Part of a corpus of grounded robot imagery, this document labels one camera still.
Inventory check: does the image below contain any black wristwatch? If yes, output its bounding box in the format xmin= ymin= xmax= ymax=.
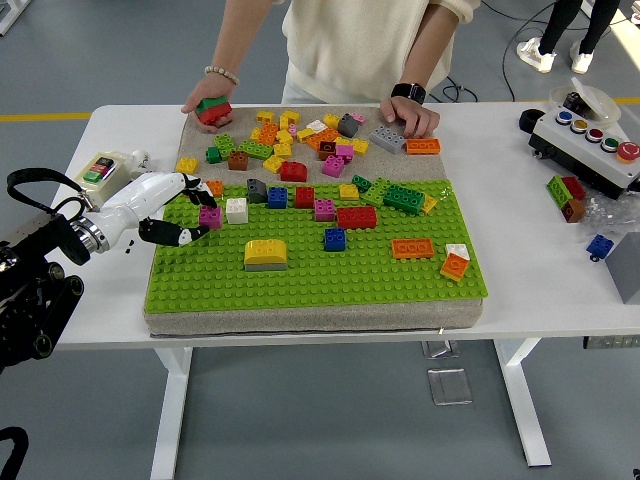
xmin=390 ymin=82 xmax=428 ymax=106

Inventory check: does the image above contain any orange and yellow brick stack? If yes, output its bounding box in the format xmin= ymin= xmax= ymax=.
xmin=439 ymin=252 xmax=471 ymax=285

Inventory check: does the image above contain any person's right hand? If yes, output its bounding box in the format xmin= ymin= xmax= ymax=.
xmin=180 ymin=74 xmax=237 ymax=134

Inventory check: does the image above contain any red toy brick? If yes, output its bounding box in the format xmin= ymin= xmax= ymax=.
xmin=560 ymin=175 xmax=588 ymax=201

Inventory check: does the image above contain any person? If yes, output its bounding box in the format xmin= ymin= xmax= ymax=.
xmin=516 ymin=0 xmax=620 ymax=75
xmin=281 ymin=0 xmax=482 ymax=105

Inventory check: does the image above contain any orange toy brick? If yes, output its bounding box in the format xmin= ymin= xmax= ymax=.
xmin=305 ymin=127 xmax=342 ymax=153

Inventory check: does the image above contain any grey-brown foam mat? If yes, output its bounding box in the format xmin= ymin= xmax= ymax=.
xmin=142 ymin=104 xmax=489 ymax=340

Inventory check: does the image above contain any black tape roll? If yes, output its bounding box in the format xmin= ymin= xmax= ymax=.
xmin=518 ymin=108 xmax=547 ymax=135

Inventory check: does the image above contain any red arched brick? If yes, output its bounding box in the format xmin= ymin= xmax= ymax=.
xmin=279 ymin=160 xmax=309 ymax=183

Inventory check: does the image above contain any red eight-stud brick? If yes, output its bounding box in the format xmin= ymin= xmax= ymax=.
xmin=336 ymin=205 xmax=379 ymax=231
xmin=197 ymin=102 xmax=234 ymax=126

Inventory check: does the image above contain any green studded baseplate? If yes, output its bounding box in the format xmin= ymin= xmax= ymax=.
xmin=143 ymin=178 xmax=489 ymax=315

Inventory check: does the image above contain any white table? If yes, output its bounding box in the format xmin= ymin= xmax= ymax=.
xmin=0 ymin=102 xmax=640 ymax=480

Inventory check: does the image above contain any blue brick with ring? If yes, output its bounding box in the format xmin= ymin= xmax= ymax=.
xmin=585 ymin=233 xmax=616 ymax=262

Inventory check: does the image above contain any white four-stud brick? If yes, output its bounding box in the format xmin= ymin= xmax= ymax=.
xmin=225 ymin=197 xmax=250 ymax=225

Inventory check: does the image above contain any white furniture frame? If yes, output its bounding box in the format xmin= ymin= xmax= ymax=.
xmin=0 ymin=0 xmax=25 ymax=37

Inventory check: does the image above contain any light green eight-stud brick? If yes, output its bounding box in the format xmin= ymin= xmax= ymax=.
xmin=360 ymin=177 xmax=392 ymax=208
xmin=238 ymin=139 xmax=276 ymax=161

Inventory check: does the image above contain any light grey eight-stud brick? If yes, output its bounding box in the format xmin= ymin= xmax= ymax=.
xmin=244 ymin=259 xmax=290 ymax=273
xmin=369 ymin=124 xmax=408 ymax=155

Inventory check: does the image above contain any white push-button control box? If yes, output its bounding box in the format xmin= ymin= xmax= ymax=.
xmin=528 ymin=106 xmax=640 ymax=200

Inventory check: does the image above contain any dark grey sloped brick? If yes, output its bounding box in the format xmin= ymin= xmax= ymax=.
xmin=337 ymin=113 xmax=361 ymax=139
xmin=246 ymin=177 xmax=269 ymax=205

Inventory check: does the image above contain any bead bracelet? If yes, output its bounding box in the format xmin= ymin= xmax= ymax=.
xmin=203 ymin=65 xmax=242 ymax=87

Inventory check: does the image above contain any cream switch box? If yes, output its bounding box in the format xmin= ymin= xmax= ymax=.
xmin=73 ymin=150 xmax=134 ymax=205

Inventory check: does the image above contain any yellow arched brick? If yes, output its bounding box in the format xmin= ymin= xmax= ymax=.
xmin=243 ymin=238 xmax=290 ymax=265

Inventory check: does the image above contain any clear plastic container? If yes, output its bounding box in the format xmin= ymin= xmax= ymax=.
xmin=548 ymin=76 xmax=622 ymax=125

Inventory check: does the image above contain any crumpled clear plastic bag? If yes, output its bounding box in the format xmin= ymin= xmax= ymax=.
xmin=574 ymin=192 xmax=640 ymax=239

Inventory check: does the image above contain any person's left hand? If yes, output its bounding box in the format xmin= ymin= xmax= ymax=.
xmin=379 ymin=94 xmax=441 ymax=140

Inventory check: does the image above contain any table control panel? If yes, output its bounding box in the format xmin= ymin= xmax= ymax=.
xmin=581 ymin=334 xmax=640 ymax=351

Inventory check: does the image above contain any black floor cable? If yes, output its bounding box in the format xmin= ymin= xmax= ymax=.
xmin=500 ymin=0 xmax=559 ymax=103
xmin=428 ymin=74 xmax=470 ymax=105

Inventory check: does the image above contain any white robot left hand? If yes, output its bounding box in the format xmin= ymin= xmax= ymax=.
xmin=93 ymin=171 xmax=219 ymax=252

